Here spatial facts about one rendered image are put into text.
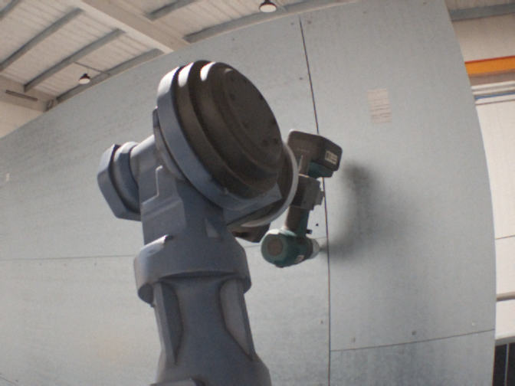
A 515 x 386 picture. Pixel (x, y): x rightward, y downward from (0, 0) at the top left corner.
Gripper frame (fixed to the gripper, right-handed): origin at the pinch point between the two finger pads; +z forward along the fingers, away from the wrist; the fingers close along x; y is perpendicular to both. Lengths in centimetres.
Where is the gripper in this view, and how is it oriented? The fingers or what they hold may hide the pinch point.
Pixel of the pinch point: (303, 193)
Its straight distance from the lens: 91.4
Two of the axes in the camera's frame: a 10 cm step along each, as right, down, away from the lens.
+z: 5.0, 1.2, 8.6
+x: -8.3, -2.3, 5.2
